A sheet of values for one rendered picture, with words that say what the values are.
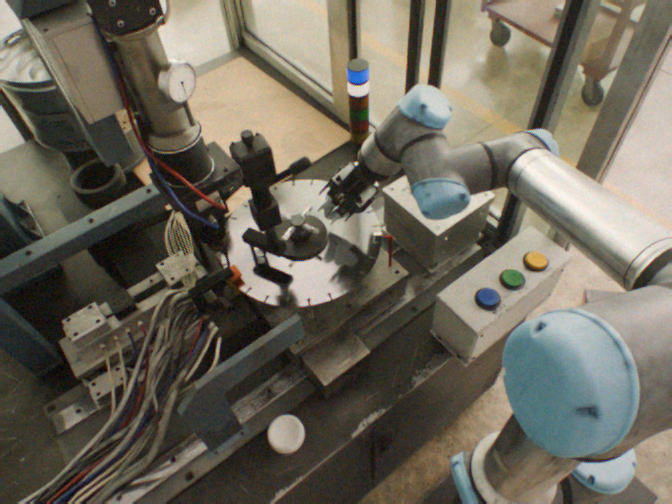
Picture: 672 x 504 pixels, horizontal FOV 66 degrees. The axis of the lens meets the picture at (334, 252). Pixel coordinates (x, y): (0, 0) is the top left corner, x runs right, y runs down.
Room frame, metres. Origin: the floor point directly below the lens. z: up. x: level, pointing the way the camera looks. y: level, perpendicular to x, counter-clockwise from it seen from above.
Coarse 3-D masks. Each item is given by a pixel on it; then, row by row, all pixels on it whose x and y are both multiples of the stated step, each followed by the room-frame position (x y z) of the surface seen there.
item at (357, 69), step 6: (354, 60) 0.95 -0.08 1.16; (360, 60) 0.95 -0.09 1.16; (348, 66) 0.93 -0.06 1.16; (354, 66) 0.93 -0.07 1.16; (360, 66) 0.92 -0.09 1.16; (366, 66) 0.92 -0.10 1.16; (348, 72) 0.92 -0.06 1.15; (354, 72) 0.91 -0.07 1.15; (360, 72) 0.91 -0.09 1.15; (366, 72) 0.92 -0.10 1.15; (348, 78) 0.92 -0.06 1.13; (354, 78) 0.91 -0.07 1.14; (360, 78) 0.91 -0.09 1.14; (366, 78) 0.92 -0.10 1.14; (360, 84) 0.91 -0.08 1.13
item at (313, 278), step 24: (288, 192) 0.79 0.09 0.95; (312, 192) 0.79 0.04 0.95; (240, 216) 0.74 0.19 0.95; (360, 216) 0.71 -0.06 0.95; (240, 240) 0.67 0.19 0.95; (336, 240) 0.65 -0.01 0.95; (360, 240) 0.64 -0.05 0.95; (240, 264) 0.61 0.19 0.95; (264, 264) 0.60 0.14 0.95; (288, 264) 0.60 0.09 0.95; (312, 264) 0.59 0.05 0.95; (336, 264) 0.59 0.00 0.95; (360, 264) 0.58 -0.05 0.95; (240, 288) 0.55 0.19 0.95; (264, 288) 0.55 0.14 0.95; (288, 288) 0.54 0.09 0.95; (312, 288) 0.54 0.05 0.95; (336, 288) 0.53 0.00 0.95
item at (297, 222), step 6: (306, 210) 0.69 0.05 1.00; (282, 216) 0.68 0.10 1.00; (288, 216) 0.68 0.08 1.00; (294, 216) 0.67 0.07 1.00; (300, 216) 0.67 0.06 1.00; (306, 216) 0.68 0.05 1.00; (294, 222) 0.66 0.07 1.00; (300, 222) 0.66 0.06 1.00; (294, 228) 0.65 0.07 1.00; (300, 228) 0.65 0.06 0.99; (306, 228) 0.65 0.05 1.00; (312, 228) 0.64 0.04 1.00; (288, 234) 0.63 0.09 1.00
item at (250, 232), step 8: (248, 232) 0.64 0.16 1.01; (256, 232) 0.63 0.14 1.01; (264, 232) 0.60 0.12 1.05; (272, 232) 0.59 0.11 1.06; (248, 240) 0.62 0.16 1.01; (256, 240) 0.61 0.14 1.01; (264, 240) 0.61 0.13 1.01; (272, 240) 0.59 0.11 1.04; (280, 240) 0.61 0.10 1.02; (264, 248) 0.60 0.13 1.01; (272, 248) 0.59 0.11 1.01; (280, 248) 0.59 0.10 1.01; (256, 256) 0.62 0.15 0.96; (280, 256) 0.58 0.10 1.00
